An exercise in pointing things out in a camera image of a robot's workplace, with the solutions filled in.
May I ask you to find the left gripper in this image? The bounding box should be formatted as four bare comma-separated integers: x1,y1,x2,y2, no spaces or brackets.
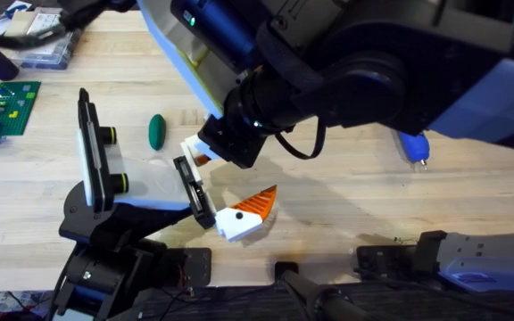
59,135,279,249

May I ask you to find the green toy vegetable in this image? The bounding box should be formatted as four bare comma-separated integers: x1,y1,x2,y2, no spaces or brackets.
147,113,168,152

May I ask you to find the blue electric screwdriver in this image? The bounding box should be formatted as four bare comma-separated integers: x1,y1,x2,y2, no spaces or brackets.
392,128,432,173

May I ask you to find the left wrist black cylinder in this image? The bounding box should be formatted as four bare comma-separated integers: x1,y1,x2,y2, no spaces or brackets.
110,172,130,194
98,126,119,145

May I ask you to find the right wrist upright plate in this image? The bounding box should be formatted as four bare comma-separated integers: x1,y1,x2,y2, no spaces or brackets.
136,0,240,119

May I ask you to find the wrist upright plate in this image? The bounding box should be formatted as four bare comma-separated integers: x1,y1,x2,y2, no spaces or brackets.
76,87,116,213
136,0,240,119

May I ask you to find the left wrist upright plate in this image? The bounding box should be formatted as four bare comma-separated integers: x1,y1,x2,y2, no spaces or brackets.
76,87,116,213

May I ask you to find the black pole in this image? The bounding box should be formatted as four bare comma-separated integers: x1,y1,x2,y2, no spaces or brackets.
274,261,374,321

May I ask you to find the clear plastic box with papers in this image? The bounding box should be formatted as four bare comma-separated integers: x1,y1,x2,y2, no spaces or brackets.
0,0,83,71

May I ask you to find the green board with toy blocks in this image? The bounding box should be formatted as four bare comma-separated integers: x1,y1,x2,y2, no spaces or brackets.
0,80,42,145

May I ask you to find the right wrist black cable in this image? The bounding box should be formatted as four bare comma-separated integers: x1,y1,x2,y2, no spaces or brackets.
274,116,327,161

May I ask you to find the black rail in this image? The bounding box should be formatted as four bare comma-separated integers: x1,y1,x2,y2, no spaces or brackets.
118,280,514,321

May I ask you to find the thick black cable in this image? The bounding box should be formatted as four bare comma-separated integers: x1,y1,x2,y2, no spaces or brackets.
0,0,137,51

